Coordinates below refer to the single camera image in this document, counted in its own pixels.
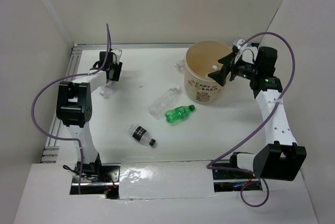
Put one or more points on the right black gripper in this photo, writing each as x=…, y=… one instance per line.
x=220, y=76

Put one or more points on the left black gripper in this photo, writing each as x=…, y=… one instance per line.
x=118, y=67

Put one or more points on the clear bottle white cap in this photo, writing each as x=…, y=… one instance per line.
x=215, y=67

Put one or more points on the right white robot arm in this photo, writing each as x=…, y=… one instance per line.
x=281, y=158

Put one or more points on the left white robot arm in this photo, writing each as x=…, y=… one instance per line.
x=74, y=108

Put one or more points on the cream capybara plastic bin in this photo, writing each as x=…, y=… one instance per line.
x=199, y=59

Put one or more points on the clear bottle behind bin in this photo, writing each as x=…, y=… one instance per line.
x=180, y=66

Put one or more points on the clear crushed bottle centre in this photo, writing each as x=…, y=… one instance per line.
x=162, y=104

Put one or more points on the green plastic bottle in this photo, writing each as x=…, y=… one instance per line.
x=179, y=113

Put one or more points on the black label small bottle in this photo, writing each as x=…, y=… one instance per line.
x=141, y=135

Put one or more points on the silver tape sheet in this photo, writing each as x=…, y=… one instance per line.
x=165, y=180

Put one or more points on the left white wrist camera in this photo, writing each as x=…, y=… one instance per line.
x=116, y=55

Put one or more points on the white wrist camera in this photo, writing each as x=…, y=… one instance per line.
x=116, y=55
x=239, y=46

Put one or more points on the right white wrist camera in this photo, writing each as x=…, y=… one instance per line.
x=239, y=46

